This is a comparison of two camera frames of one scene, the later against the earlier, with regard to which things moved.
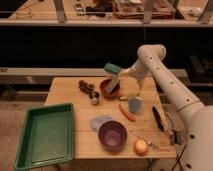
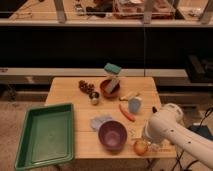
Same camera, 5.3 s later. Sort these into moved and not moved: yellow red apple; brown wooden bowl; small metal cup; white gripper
Moved: white gripper
Not moved: brown wooden bowl; small metal cup; yellow red apple
